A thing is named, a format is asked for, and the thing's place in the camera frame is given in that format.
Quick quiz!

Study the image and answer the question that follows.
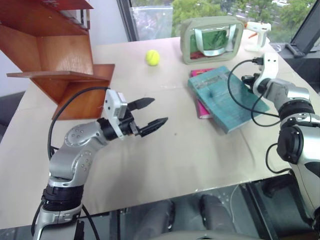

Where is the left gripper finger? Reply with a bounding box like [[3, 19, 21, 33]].
[[126, 97, 156, 112], [138, 116, 169, 138]]

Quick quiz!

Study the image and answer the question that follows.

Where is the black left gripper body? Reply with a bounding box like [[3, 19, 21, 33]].
[[119, 109, 141, 138]]

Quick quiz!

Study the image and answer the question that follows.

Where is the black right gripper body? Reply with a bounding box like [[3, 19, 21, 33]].
[[241, 73, 259, 91]]

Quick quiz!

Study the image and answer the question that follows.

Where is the teal book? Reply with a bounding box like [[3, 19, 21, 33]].
[[187, 65, 271, 134]]

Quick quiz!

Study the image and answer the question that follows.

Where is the pink book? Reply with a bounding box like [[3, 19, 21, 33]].
[[190, 67, 219, 120]]

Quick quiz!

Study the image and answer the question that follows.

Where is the wooden bookshelf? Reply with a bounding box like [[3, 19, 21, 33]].
[[0, 0, 116, 121]]

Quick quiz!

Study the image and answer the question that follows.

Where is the grey white book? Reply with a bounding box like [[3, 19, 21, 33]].
[[59, 8, 91, 31]]

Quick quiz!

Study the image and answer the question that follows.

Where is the beige paper table cover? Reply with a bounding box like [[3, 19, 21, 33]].
[[0, 36, 320, 230]]

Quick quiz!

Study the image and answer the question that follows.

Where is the yellow tennis ball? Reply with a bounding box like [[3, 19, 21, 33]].
[[145, 49, 161, 67]]

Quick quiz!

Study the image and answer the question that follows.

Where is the white glue gun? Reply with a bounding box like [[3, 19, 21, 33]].
[[243, 20, 273, 53]]

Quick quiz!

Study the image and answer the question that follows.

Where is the green clear pouch bag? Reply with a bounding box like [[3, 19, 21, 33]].
[[179, 15, 245, 66]]

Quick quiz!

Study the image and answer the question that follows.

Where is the grey robot torso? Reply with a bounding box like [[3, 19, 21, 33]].
[[158, 229, 265, 240]]

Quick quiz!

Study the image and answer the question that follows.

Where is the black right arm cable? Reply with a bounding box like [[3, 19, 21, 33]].
[[226, 57, 281, 127]]

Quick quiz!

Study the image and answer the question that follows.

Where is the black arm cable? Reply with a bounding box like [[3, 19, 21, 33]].
[[226, 57, 281, 127], [47, 86, 111, 161]]

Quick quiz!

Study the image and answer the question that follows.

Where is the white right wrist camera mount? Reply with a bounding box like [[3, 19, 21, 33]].
[[251, 52, 280, 96]]

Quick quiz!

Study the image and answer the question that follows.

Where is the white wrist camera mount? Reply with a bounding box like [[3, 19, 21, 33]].
[[103, 89, 129, 141], [251, 52, 280, 96]]

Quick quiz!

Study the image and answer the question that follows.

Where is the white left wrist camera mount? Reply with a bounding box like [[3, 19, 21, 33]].
[[103, 89, 129, 141]]

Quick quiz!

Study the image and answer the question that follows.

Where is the black angled frame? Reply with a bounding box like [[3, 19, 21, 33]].
[[284, 0, 320, 59]]

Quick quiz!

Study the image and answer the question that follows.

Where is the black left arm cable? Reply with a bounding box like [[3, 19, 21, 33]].
[[47, 86, 111, 161]]

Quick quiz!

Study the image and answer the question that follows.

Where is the black right shoulder cable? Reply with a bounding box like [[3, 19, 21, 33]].
[[265, 143, 292, 174]]

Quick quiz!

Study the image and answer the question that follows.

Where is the dark window frame post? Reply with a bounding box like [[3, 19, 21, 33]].
[[116, 0, 140, 43]]

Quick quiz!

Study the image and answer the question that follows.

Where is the thin white cable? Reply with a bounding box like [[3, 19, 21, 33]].
[[229, 184, 241, 224]]

